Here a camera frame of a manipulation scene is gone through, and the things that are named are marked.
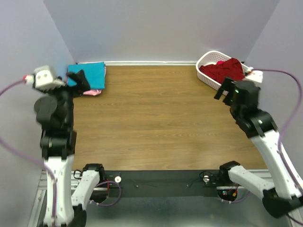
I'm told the aluminium table frame rail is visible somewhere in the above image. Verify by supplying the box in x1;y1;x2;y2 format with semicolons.
38;169;273;190

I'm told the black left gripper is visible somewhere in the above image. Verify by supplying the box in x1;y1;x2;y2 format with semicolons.
35;67;91;125

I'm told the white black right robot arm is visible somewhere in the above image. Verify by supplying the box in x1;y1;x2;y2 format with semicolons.
214;78;303;218

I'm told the folded pink t-shirt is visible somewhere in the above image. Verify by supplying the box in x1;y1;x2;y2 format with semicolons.
83;65;106;96

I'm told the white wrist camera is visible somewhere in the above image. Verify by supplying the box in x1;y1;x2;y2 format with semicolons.
243;70;263;85
23;65;66;92

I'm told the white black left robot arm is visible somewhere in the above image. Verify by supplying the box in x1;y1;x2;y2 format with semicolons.
33;66;106;227

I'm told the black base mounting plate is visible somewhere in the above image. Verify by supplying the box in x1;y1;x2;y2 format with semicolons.
105;170;236;198

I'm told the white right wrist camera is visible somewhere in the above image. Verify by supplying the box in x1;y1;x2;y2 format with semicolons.
243;70;263;85

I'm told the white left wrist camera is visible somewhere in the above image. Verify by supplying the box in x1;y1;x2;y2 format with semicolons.
23;65;66;92

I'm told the white plastic laundry basket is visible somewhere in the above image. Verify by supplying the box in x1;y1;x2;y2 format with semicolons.
196;51;258;90

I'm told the teal t-shirt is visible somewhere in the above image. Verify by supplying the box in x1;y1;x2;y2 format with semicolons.
68;62;106;90

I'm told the dark red t-shirt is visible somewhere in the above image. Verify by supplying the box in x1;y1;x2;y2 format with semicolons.
199;58;245;84

